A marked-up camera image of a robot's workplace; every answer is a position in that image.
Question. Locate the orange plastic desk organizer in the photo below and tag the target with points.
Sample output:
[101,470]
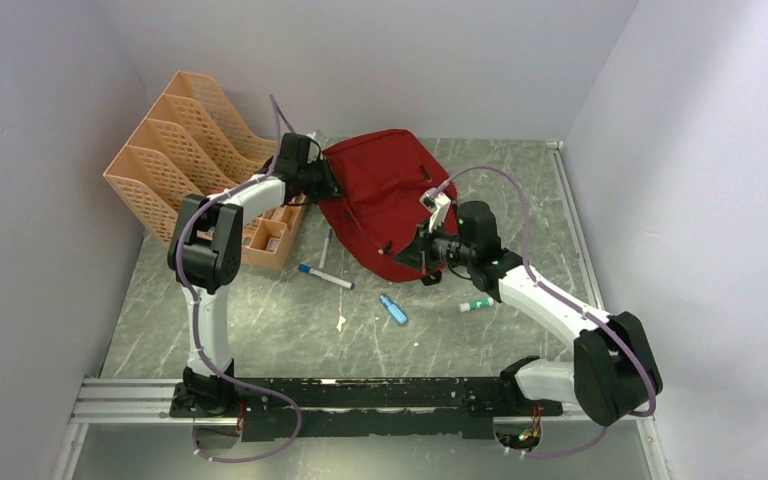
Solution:
[192,141]

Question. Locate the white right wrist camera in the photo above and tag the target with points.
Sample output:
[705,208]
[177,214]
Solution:
[438,204]

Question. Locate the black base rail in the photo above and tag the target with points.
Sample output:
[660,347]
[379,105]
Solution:
[358,424]

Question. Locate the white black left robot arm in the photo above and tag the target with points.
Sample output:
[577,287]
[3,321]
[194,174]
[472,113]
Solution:
[205,254]

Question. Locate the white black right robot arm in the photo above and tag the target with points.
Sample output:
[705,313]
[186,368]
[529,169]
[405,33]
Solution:
[612,372]

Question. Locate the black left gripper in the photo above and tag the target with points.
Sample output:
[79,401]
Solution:
[330,187]

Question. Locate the red student backpack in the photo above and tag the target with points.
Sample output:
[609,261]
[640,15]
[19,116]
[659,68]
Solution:
[383,176]

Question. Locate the blue white marker pen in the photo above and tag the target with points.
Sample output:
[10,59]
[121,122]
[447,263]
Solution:
[326,277]

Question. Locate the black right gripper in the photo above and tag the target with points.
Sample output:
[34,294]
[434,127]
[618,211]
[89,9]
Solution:
[417,254]

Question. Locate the white green glue stick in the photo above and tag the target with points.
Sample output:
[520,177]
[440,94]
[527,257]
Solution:
[476,304]

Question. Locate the aluminium frame rail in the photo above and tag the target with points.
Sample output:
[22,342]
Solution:
[151,400]

